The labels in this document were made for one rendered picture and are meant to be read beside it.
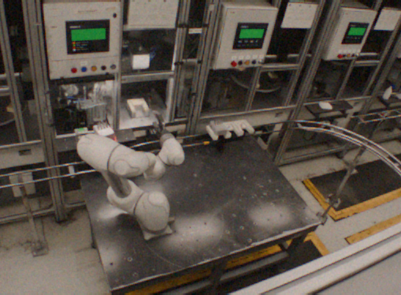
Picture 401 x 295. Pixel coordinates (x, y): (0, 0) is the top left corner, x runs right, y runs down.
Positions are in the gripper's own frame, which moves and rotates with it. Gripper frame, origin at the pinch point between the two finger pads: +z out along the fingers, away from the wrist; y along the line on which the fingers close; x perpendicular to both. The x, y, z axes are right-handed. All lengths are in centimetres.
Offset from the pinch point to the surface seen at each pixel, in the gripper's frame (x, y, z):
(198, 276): -22, -111, -62
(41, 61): 66, 36, 22
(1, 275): 121, -112, -17
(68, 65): 51, 33, 20
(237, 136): -71, -29, 1
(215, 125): -52, -20, 7
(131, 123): 8.1, -21.4, 26.0
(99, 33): 32, 53, 18
